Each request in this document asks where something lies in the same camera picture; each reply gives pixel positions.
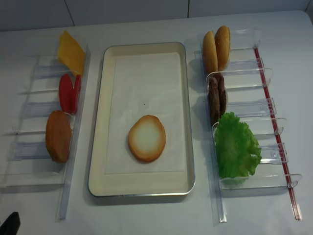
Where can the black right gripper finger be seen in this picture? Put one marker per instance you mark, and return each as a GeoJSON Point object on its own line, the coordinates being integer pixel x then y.
{"type": "Point", "coordinates": [11, 225]}

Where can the green lettuce leaf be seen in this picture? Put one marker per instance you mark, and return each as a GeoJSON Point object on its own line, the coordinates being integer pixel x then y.
{"type": "Point", "coordinates": [237, 150]}

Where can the right red tomato slice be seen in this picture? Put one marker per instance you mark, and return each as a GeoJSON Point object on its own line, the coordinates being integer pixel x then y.
{"type": "Point", "coordinates": [76, 94]}

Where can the yellow cheese slice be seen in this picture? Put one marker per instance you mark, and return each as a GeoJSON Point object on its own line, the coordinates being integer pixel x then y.
{"type": "Point", "coordinates": [71, 54]}

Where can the brown meat patty rear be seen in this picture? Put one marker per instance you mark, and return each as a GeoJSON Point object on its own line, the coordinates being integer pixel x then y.
{"type": "Point", "coordinates": [222, 92]}

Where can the left clear acrylic rack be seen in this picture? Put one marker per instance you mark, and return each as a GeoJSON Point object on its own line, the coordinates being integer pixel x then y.
{"type": "Point", "coordinates": [29, 92]}

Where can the clear acrylic rack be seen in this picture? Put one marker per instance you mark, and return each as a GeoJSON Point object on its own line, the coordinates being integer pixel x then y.
{"type": "Point", "coordinates": [246, 99]}
{"type": "Point", "coordinates": [29, 92]}

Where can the cream metal tray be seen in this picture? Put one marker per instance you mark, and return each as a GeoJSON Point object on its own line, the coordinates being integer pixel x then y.
{"type": "Point", "coordinates": [102, 184]}

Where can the toasted bun slice on tray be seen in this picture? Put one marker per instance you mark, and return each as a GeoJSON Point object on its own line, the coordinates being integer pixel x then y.
{"type": "Point", "coordinates": [147, 139]}

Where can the white paper tray liner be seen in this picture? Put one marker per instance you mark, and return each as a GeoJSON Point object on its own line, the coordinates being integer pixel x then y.
{"type": "Point", "coordinates": [148, 84]}

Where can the left bun half in rack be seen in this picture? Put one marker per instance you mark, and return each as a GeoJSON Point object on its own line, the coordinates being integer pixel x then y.
{"type": "Point", "coordinates": [209, 53]}

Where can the bun half in rack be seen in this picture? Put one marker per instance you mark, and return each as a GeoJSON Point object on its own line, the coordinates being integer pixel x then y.
{"type": "Point", "coordinates": [222, 42]}
{"type": "Point", "coordinates": [209, 53]}

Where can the right clear acrylic rack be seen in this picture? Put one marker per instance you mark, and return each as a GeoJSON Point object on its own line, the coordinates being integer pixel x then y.
{"type": "Point", "coordinates": [246, 99]}

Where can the right bun half in rack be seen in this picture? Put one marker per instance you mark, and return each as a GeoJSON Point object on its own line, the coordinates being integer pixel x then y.
{"type": "Point", "coordinates": [222, 42]}

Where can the red rod on rack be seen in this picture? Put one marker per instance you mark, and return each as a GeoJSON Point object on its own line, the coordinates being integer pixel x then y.
{"type": "Point", "coordinates": [295, 206]}

